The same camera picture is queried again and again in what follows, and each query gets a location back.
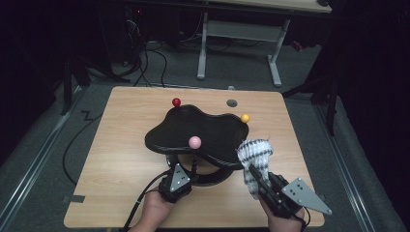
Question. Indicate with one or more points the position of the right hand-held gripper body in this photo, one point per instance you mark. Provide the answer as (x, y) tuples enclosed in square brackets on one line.
[(283, 199)]

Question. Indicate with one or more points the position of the white striped cloth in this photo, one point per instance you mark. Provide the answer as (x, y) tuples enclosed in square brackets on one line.
[(254, 151)]

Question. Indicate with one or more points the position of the person's right hand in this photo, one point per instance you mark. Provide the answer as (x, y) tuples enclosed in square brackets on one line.
[(283, 224)]

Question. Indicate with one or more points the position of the black computer tower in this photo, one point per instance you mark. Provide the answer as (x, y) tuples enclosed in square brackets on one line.
[(133, 25)]

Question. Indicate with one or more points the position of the black metal stand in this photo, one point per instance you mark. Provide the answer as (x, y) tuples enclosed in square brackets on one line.
[(330, 109), (67, 87)]

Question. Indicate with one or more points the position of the person's left hand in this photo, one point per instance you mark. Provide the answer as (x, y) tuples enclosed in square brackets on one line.
[(154, 209)]

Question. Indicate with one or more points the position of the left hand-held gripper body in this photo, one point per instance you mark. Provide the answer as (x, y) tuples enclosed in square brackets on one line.
[(179, 180)]

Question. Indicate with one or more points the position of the metal floor rail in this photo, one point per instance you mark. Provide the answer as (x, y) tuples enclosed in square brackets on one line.
[(349, 183), (41, 151)]

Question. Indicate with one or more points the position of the grey round table grommet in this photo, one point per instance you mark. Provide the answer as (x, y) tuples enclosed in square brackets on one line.
[(231, 103)]

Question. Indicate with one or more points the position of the black wavy tray with stand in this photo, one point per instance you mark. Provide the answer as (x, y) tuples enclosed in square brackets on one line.
[(199, 129)]

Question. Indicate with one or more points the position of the small red object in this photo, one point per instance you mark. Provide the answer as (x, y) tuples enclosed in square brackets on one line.
[(296, 45)]

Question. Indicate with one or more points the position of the desk with white metal frame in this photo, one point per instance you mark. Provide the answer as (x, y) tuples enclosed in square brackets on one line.
[(240, 30)]

